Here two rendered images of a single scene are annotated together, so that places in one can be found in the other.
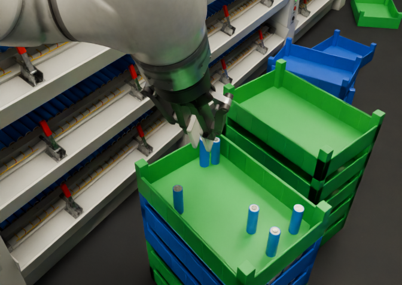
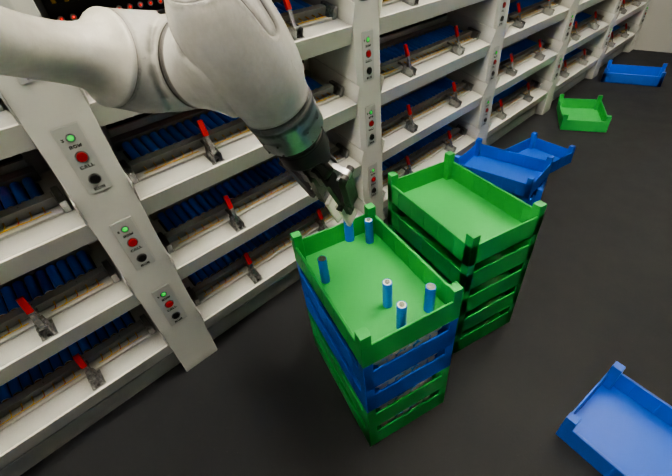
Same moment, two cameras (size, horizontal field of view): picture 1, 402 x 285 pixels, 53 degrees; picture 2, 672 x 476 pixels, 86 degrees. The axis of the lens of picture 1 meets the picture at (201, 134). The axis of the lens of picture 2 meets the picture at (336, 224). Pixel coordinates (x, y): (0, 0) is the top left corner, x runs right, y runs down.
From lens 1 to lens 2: 0.16 m
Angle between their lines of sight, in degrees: 13
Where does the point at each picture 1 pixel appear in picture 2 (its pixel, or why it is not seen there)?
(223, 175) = (374, 253)
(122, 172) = not seen: hidden behind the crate
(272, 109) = (436, 198)
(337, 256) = (498, 349)
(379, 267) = (542, 366)
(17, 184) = (201, 246)
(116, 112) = (294, 194)
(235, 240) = (370, 311)
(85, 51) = not seen: hidden behind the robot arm
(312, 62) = (502, 162)
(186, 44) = (278, 107)
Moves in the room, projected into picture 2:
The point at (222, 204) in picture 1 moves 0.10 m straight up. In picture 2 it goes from (366, 278) to (364, 242)
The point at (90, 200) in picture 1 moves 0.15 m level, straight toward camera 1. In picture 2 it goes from (270, 269) to (271, 309)
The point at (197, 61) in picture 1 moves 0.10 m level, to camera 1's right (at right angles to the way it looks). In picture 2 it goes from (300, 127) to (384, 127)
